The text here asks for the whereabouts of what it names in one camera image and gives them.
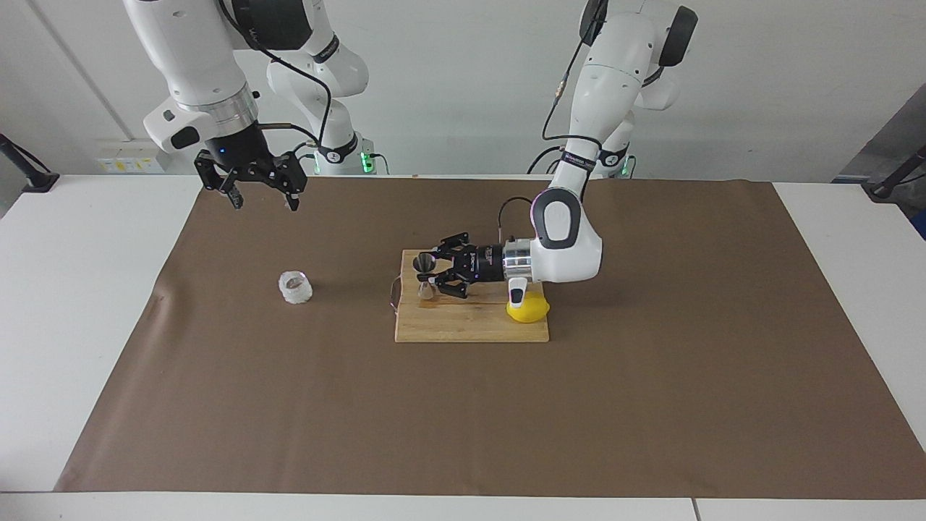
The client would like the black clamp stand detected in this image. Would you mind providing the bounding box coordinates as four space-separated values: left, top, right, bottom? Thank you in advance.
0 134 60 193
868 145 926 201

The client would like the steel double jigger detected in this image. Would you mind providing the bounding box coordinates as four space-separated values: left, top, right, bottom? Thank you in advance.
412 255 437 300

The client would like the brown paper table mat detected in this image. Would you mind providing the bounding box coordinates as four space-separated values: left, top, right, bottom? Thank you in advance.
54 176 926 500

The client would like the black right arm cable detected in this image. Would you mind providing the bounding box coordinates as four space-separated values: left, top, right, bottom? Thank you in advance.
217 0 335 149

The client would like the small clear glass cup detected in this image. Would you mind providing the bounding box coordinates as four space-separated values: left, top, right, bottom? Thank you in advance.
278 269 314 306

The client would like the white wall socket box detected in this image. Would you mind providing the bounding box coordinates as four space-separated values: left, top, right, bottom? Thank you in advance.
96 140 169 174

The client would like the wooden cutting board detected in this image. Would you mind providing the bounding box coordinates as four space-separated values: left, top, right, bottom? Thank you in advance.
389 249 551 344

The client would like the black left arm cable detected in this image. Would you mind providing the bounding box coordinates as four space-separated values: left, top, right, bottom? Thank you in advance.
498 0 608 243

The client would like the grey slanted panel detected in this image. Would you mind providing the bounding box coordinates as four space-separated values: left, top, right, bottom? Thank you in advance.
838 83 926 185

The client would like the yellow lemon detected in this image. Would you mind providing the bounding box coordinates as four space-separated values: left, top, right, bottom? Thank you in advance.
505 293 551 324

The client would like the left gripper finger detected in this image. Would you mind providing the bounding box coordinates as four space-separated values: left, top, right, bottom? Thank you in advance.
434 271 470 300
433 232 471 263

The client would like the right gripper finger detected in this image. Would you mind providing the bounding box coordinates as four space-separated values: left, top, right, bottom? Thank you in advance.
271 152 308 213
194 152 245 211

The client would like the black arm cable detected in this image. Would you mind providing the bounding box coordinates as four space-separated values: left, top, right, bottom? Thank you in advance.
498 0 608 243
217 0 335 149

